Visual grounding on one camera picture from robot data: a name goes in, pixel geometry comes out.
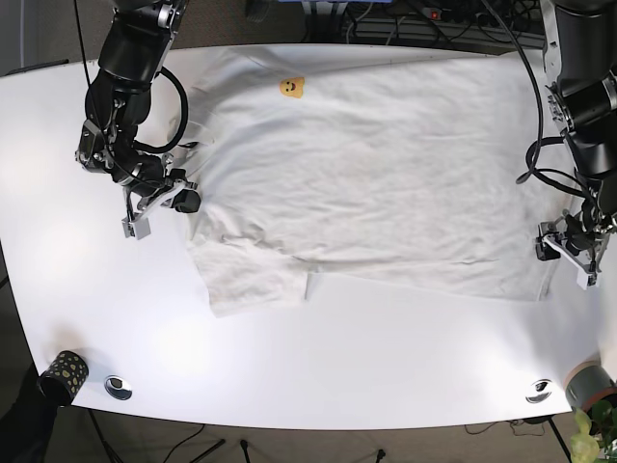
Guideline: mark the black floral cup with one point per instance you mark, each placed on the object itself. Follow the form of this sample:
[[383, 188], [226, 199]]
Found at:
[[63, 379]]

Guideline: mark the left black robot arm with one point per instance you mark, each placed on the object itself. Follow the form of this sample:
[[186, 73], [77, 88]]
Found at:
[[580, 67]]

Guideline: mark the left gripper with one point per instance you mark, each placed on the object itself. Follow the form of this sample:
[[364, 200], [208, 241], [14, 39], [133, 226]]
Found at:
[[567, 238]]

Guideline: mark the grey plant pot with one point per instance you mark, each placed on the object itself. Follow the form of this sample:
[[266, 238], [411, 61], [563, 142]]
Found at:
[[587, 384]]

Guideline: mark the left metal table grommet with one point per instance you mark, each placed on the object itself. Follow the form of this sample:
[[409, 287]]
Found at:
[[118, 388]]

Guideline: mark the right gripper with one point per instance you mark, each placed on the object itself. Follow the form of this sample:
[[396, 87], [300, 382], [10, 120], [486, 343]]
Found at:
[[174, 192]]

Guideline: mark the right metal table grommet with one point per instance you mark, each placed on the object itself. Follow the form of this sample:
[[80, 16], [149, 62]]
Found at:
[[539, 391]]

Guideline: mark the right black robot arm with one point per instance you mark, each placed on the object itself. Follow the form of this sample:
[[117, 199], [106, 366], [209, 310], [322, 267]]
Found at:
[[118, 100]]

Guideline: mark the metal table grommet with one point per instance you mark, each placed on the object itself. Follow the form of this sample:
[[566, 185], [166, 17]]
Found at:
[[118, 388], [539, 391]]

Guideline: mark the white T-shirt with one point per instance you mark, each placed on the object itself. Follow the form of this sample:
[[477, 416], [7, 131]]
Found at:
[[402, 173]]

